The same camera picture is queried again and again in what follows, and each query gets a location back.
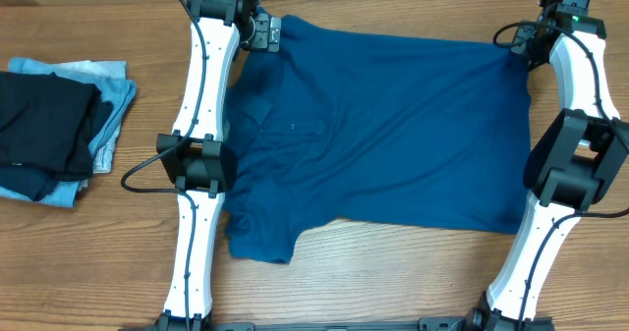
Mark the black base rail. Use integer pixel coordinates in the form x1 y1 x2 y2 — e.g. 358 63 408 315
119 316 555 331

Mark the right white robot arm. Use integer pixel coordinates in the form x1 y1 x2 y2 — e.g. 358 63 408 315
449 0 628 331

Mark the black folded garment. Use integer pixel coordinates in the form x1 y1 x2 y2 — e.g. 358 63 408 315
1 72 100 181

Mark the blue polo shirt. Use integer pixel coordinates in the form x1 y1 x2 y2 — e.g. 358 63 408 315
224 16 531 264

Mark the light blue folded garment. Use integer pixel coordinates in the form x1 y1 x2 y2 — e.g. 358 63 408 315
0 56 138 209

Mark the dark navy folded garment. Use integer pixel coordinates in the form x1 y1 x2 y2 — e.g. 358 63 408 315
1 100 114 201

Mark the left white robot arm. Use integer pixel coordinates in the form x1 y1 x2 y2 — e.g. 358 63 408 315
153 0 281 330

